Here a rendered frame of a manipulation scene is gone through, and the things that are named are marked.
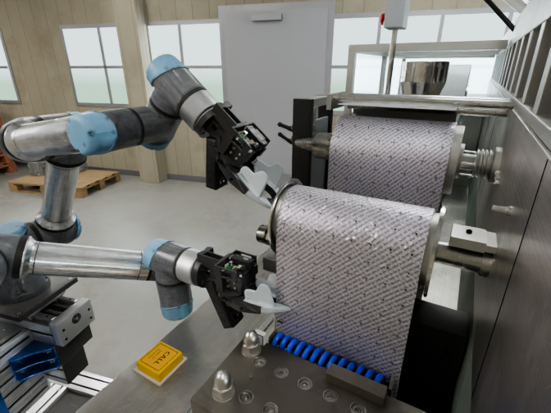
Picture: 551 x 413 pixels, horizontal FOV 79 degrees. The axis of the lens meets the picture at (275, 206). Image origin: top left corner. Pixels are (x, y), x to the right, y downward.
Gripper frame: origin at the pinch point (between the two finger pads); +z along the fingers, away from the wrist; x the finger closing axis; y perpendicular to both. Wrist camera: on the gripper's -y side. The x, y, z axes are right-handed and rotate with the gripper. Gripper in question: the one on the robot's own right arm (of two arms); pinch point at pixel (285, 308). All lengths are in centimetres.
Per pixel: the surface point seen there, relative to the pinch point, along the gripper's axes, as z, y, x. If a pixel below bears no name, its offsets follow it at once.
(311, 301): 5.2, 3.9, -0.2
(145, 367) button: -26.4, -16.7, -13.4
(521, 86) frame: 31, 39, 39
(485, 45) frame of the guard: 24, 49, 102
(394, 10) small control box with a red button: 1, 56, 58
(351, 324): 12.7, 1.8, -0.2
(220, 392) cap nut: -1.9, -4.0, -18.0
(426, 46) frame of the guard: 5, 50, 102
